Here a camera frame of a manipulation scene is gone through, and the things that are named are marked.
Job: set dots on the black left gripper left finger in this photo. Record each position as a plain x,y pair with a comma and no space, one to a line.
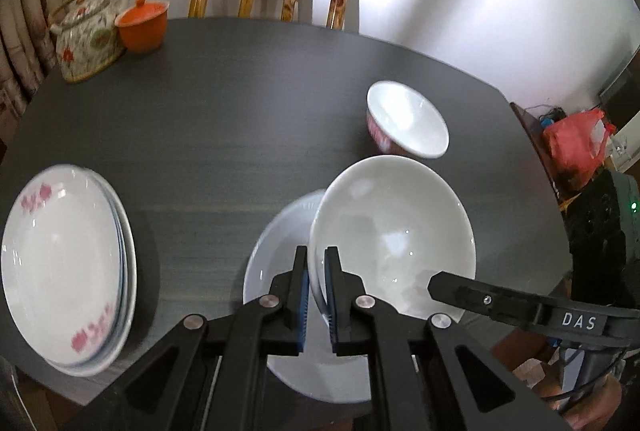
208,374

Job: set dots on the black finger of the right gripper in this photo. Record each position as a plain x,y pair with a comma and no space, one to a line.
512,307

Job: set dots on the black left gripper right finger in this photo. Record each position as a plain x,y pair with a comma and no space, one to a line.
426,374

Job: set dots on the grey-white shallow plate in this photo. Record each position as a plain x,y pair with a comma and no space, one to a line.
316,372

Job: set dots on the large white bowl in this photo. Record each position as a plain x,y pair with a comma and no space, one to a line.
395,223

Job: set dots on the red-patterned white bowl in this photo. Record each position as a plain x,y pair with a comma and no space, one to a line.
401,120

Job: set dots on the person's hand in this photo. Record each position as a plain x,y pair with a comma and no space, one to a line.
594,412

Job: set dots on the red plastic bag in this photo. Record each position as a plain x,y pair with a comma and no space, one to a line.
577,145

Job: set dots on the bottom white plate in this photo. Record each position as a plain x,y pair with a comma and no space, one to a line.
131,270

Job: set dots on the blue-rimmed white plate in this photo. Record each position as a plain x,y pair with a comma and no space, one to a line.
125,260

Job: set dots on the pink floral white plate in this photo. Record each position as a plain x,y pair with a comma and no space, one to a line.
61,265

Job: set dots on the orange lidded tea cup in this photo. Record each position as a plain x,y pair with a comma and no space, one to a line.
142,27

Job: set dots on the floral ceramic teapot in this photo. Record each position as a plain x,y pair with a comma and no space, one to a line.
86,38

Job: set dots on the beige patterned curtain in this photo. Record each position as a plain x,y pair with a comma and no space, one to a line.
27,57

